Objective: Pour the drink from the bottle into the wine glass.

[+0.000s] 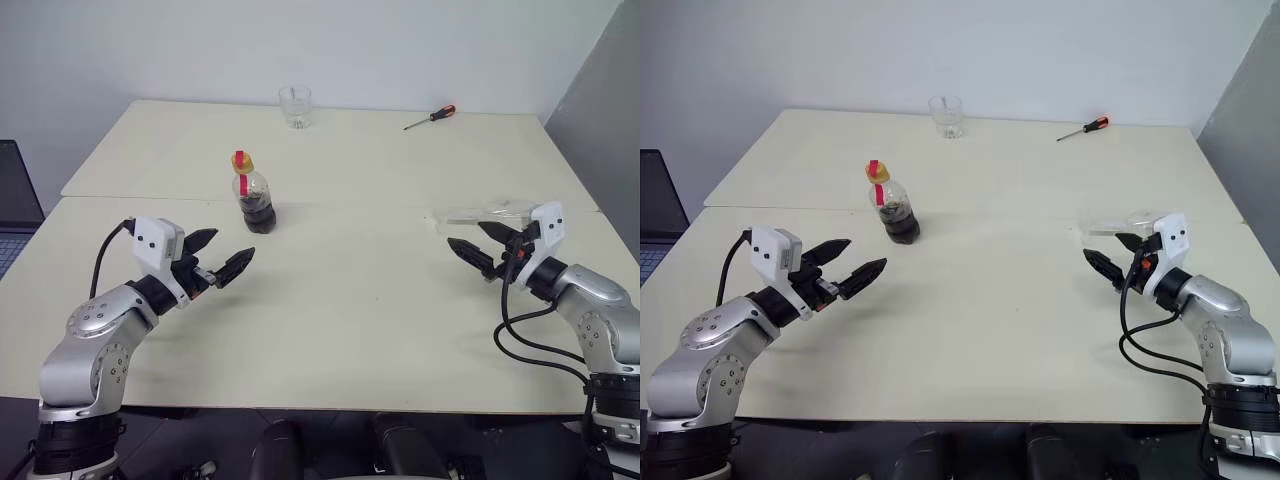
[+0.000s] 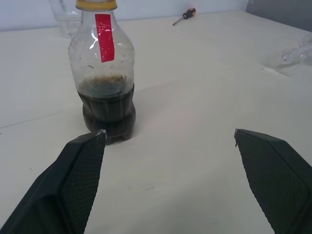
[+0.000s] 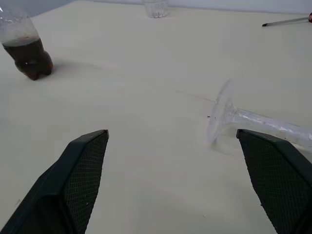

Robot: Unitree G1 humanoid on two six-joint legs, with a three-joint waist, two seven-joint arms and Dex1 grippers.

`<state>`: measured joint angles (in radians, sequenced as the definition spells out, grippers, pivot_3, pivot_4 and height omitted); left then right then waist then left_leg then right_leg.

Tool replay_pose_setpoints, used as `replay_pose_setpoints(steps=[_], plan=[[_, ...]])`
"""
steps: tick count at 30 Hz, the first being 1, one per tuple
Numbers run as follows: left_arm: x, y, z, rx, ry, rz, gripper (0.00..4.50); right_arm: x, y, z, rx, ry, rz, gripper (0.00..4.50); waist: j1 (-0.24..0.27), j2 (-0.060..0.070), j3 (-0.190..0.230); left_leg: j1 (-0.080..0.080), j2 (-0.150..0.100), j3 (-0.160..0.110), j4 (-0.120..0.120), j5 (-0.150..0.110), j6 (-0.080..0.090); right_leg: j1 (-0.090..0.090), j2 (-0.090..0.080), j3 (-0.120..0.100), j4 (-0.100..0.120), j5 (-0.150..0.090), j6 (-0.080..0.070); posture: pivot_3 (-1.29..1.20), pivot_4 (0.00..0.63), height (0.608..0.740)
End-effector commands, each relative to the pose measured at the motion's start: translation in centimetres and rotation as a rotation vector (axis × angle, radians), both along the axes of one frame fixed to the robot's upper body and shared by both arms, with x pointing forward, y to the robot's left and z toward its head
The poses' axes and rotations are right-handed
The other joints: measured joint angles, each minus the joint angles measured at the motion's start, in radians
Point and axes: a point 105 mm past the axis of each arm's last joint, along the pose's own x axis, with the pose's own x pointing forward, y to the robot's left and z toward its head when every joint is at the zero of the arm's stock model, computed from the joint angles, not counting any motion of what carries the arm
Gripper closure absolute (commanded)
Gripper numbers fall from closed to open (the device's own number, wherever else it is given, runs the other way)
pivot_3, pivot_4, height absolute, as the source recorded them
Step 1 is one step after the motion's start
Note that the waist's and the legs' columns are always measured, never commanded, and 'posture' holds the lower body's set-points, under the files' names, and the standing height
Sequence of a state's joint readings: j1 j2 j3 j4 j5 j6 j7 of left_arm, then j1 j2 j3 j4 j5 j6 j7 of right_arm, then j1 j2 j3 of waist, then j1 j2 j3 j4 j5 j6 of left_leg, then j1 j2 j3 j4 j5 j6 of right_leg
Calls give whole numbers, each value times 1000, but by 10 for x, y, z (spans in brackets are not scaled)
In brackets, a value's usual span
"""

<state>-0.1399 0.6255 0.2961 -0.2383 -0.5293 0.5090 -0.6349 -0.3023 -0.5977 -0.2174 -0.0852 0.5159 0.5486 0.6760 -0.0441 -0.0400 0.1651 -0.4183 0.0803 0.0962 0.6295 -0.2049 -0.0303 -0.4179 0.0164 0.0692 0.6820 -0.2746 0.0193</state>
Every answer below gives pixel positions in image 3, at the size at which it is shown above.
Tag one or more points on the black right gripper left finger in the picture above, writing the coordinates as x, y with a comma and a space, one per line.
73, 185

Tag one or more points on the clear glass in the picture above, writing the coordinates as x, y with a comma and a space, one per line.
224, 112

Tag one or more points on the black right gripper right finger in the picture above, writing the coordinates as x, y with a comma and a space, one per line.
280, 175

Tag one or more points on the clear glass tumbler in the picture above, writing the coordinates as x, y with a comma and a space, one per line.
156, 9

